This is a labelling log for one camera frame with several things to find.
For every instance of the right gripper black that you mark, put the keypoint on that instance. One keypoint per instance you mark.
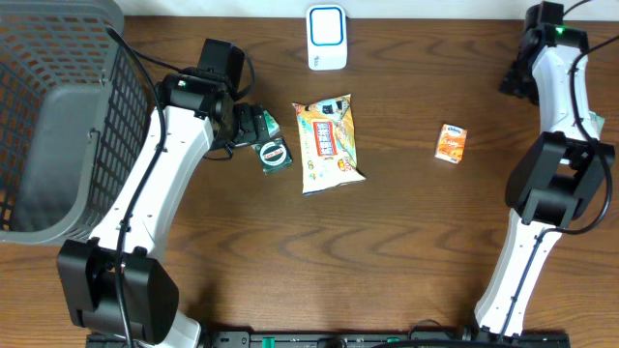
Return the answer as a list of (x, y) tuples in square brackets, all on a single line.
[(516, 76)]

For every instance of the green white packet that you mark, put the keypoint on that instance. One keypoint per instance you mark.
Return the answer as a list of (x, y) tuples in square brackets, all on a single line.
[(273, 127)]

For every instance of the dark green round-label packet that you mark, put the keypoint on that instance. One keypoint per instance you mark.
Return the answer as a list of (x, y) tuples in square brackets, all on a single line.
[(273, 155)]

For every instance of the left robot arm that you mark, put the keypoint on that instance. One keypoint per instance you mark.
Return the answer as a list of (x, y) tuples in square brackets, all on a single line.
[(114, 283)]

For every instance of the white barcode scanner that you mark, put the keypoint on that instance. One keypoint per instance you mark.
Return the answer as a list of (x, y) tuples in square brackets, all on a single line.
[(326, 37)]

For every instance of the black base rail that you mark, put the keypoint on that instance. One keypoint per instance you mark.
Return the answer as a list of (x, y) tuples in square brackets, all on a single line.
[(432, 338)]

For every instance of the orange small packet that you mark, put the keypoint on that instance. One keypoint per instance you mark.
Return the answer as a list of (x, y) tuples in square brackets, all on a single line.
[(451, 143)]

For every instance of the grey plastic mesh basket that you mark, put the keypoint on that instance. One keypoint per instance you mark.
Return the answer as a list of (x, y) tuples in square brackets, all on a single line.
[(74, 117)]

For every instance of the large yellow snack bag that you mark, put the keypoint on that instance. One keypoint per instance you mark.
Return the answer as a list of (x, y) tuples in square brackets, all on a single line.
[(327, 142)]

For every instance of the light blue small packet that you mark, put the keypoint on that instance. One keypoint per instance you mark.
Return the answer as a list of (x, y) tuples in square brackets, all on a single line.
[(597, 123)]

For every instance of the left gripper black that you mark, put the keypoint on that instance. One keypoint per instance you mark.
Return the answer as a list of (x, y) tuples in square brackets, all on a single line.
[(258, 126)]

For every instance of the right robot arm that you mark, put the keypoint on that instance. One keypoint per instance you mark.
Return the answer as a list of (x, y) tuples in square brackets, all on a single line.
[(563, 184)]

